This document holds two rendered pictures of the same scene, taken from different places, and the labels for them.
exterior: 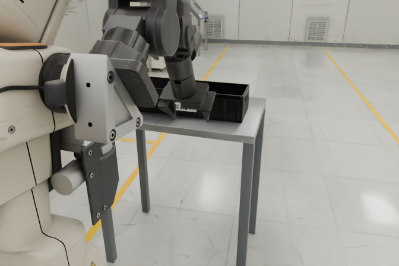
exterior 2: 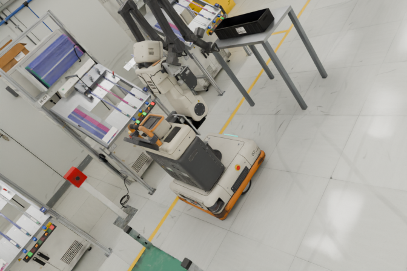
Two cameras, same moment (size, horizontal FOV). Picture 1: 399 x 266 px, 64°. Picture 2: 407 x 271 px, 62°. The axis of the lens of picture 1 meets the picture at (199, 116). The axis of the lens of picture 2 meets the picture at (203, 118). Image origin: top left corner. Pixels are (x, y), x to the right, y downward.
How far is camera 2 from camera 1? 1.99 m
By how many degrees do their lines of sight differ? 45
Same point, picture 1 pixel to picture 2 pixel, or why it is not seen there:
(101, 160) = (186, 75)
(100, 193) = (190, 83)
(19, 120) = (161, 76)
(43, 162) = (173, 80)
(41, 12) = (157, 53)
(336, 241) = (375, 71)
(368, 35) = not seen: outside the picture
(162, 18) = (175, 46)
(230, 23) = not seen: outside the picture
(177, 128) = (237, 44)
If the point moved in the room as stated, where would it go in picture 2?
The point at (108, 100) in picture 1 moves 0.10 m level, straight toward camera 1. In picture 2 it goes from (169, 69) to (166, 78)
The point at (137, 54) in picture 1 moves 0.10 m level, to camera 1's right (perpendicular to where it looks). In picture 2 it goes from (172, 57) to (183, 54)
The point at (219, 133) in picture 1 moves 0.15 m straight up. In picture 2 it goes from (251, 42) to (242, 27)
